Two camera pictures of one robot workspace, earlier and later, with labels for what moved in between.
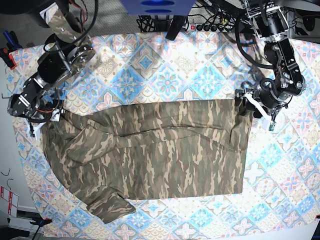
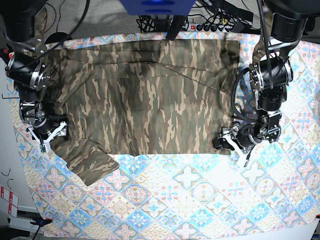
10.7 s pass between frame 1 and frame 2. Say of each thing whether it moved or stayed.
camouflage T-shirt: moved
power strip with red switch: stayed
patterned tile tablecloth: stayed
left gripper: moved
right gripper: moved
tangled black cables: stayed
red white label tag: stayed
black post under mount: stayed
